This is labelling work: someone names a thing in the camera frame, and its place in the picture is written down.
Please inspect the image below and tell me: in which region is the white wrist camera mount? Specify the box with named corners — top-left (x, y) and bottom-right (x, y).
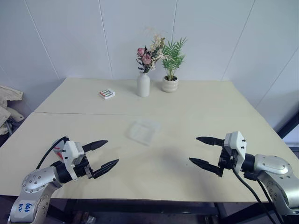
top-left (62, 140), bottom-right (85, 182)
top-left (223, 131), bottom-right (247, 174)

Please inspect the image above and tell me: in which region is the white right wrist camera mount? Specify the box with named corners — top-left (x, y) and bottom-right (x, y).
top-left (223, 131), bottom-right (247, 174)

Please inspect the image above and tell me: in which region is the battery blister pack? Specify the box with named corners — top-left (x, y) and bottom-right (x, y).
top-left (98, 88), bottom-right (116, 101)

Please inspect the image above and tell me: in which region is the green palm plant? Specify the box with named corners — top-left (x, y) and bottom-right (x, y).
top-left (160, 36), bottom-right (188, 81)

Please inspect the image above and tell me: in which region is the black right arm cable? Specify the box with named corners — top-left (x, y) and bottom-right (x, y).
top-left (244, 172), bottom-right (285, 224)
top-left (232, 166), bottom-right (278, 224)

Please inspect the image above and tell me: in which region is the black table frame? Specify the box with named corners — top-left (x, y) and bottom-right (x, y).
top-left (48, 198), bottom-right (278, 224)

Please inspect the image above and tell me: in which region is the dried flower bouquet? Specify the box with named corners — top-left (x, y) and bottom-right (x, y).
top-left (135, 26), bottom-right (169, 74)

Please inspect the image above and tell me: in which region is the white ribbed plant pot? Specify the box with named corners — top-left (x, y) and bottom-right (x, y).
top-left (162, 75), bottom-right (179, 93)

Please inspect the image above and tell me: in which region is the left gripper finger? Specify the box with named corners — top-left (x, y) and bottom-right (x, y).
top-left (82, 140), bottom-right (109, 152)
top-left (92, 159), bottom-right (120, 180)

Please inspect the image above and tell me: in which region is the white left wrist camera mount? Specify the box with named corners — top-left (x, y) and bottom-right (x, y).
top-left (62, 140), bottom-right (85, 182)

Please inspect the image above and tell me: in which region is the black metal stand leg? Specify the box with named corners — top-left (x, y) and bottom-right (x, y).
top-left (276, 109), bottom-right (299, 141)

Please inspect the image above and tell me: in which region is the beige jacket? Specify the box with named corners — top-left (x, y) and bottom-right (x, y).
top-left (0, 84), bottom-right (25, 136)

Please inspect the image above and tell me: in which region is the white ceramic vase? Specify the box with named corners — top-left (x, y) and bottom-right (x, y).
top-left (136, 71), bottom-right (151, 98)

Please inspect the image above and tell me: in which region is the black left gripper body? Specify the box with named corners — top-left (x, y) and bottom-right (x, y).
top-left (74, 155), bottom-right (97, 180)

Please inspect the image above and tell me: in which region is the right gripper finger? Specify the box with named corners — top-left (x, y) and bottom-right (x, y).
top-left (195, 136), bottom-right (226, 147)
top-left (188, 157), bottom-right (222, 176)

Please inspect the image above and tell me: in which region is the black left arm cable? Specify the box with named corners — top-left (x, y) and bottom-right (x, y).
top-left (35, 136), bottom-right (69, 170)

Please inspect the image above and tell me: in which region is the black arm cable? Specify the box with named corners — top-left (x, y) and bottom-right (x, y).
top-left (35, 136), bottom-right (69, 170)
top-left (232, 166), bottom-right (278, 224)
top-left (244, 172), bottom-right (285, 224)

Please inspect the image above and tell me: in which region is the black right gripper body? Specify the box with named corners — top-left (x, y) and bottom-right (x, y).
top-left (217, 139), bottom-right (236, 178)

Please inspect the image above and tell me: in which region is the clear plastic tray with pills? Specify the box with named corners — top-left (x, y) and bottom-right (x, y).
top-left (125, 119), bottom-right (162, 147)

